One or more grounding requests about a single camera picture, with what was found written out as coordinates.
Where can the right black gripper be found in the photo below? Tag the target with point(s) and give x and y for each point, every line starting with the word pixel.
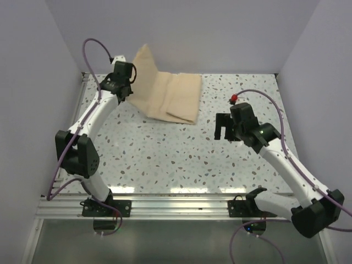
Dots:
pixel 221 122

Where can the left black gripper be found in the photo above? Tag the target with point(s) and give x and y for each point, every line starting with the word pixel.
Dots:
pixel 110 77

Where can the beige cloth wrap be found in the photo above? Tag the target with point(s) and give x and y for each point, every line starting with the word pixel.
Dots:
pixel 162 95

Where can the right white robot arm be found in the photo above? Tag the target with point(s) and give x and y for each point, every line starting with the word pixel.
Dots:
pixel 316 206

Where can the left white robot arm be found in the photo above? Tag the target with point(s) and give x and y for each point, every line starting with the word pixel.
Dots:
pixel 76 152

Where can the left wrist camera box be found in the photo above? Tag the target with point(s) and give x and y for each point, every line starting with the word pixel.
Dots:
pixel 125 69

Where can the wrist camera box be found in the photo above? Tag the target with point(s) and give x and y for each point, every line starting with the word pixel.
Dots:
pixel 125 69
pixel 242 111

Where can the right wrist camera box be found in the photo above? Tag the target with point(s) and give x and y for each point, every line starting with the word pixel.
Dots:
pixel 242 111

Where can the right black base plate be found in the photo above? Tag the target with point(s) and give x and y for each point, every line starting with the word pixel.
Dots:
pixel 243 207

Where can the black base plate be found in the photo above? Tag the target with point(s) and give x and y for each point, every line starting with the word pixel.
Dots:
pixel 92 208
pixel 243 207

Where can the aluminium front rail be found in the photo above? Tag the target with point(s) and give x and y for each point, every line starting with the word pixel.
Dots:
pixel 146 207

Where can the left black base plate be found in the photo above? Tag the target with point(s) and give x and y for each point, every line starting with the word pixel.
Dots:
pixel 92 208

